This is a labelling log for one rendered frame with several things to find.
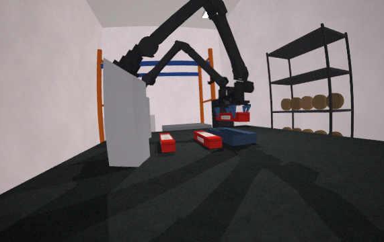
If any red box with white label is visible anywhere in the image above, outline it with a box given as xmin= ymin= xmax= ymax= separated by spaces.
xmin=194 ymin=130 xmax=222 ymax=149
xmin=159 ymin=133 xmax=176 ymax=153
xmin=216 ymin=112 xmax=249 ymax=122

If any blue rectangular platform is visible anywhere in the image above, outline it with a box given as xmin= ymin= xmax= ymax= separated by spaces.
xmin=208 ymin=128 xmax=257 ymax=147

